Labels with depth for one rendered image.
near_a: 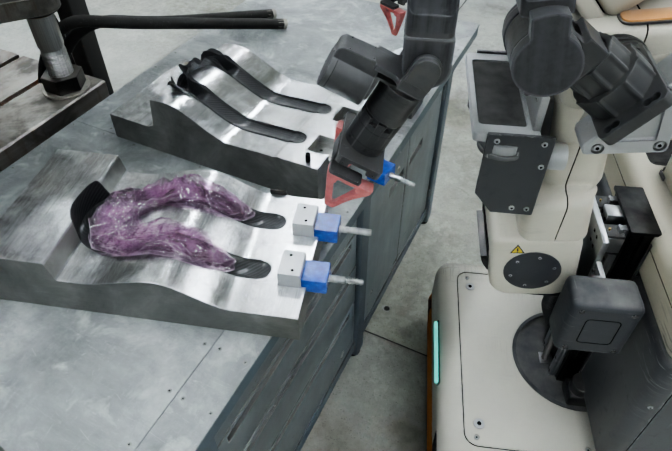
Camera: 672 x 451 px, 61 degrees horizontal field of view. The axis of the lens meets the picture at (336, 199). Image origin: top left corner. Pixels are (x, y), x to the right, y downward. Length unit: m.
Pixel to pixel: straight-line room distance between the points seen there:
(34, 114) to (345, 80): 0.97
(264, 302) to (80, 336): 0.29
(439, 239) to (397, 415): 0.71
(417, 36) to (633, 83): 0.25
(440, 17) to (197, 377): 0.59
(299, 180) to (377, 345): 0.89
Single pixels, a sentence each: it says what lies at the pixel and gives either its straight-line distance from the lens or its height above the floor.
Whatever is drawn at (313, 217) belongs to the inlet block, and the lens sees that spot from 0.95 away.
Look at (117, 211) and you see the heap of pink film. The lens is 1.00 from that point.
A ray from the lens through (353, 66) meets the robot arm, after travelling 0.70.
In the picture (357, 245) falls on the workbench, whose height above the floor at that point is 0.51.
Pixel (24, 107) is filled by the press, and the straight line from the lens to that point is 1.56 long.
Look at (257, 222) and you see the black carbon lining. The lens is 0.99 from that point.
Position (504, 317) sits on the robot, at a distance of 1.62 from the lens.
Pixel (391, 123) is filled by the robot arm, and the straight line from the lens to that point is 0.73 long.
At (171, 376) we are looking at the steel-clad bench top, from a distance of 0.89.
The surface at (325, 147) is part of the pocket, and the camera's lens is 1.12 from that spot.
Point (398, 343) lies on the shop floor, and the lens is 1.85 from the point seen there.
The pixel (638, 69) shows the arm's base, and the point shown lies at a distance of 0.73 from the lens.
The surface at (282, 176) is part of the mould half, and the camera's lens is 1.09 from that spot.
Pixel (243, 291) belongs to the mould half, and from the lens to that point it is 0.89.
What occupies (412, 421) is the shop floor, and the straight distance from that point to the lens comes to 1.73.
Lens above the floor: 1.55
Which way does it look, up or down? 43 degrees down
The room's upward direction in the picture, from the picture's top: straight up
